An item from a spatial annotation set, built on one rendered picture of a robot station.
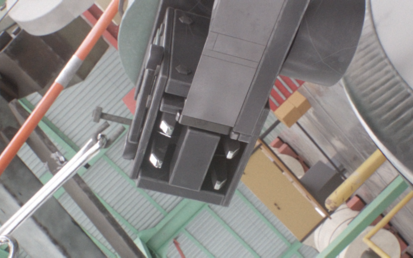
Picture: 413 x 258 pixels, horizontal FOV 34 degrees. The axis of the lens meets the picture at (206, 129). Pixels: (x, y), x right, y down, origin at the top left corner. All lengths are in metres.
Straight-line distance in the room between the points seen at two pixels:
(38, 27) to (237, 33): 0.79
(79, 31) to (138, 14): 0.86
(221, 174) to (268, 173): 9.91
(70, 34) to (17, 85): 0.17
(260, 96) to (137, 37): 0.18
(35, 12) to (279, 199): 9.59
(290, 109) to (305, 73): 8.98
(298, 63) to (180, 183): 0.13
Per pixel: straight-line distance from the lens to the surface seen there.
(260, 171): 10.35
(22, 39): 1.30
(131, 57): 0.61
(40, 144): 1.24
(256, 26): 0.42
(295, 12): 0.42
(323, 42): 0.45
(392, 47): 0.59
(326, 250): 4.05
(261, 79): 0.44
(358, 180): 4.39
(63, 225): 1.28
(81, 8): 1.17
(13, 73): 1.32
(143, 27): 0.59
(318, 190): 10.94
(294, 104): 9.49
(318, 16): 0.45
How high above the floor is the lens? 1.45
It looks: 1 degrees down
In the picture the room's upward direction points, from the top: 134 degrees counter-clockwise
